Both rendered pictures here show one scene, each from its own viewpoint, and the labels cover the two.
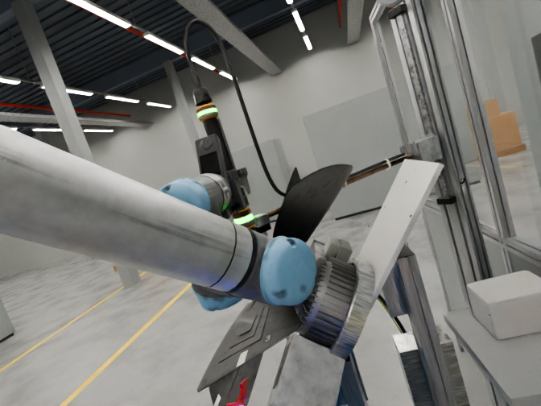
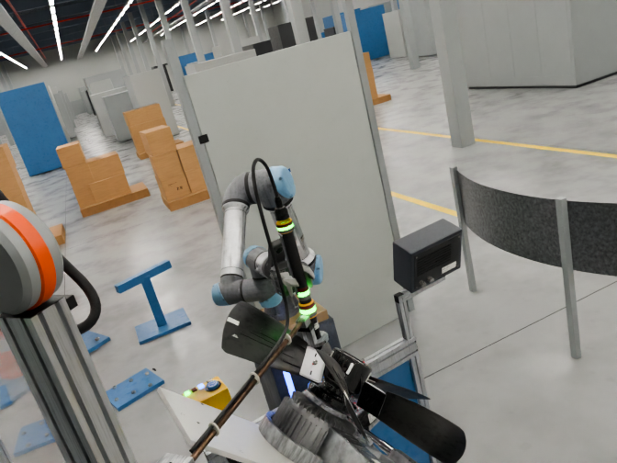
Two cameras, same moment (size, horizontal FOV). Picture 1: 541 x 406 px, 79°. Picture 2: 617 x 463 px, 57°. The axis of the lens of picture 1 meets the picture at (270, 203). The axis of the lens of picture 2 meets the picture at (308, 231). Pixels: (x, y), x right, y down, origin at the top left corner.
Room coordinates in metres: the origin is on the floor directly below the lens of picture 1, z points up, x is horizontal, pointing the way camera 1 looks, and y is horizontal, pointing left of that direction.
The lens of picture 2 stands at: (1.93, -0.67, 2.07)
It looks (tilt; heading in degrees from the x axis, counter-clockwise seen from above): 19 degrees down; 146
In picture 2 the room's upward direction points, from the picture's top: 15 degrees counter-clockwise
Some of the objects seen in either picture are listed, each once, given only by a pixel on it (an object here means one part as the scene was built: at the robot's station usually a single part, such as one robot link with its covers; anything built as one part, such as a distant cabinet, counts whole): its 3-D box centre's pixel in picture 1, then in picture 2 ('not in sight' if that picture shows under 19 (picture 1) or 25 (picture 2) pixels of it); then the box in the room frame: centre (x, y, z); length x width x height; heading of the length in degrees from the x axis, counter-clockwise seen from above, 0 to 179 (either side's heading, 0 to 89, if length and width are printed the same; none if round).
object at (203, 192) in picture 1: (190, 206); (259, 260); (0.48, 0.11, 1.45); 0.11 x 0.08 x 0.09; 171
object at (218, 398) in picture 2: not in sight; (205, 405); (0.34, -0.16, 1.02); 0.16 x 0.10 x 0.11; 80
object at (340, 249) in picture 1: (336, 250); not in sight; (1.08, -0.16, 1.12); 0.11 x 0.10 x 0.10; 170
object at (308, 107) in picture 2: not in sight; (308, 197); (-0.88, 1.30, 1.10); 1.21 x 0.05 x 2.20; 80
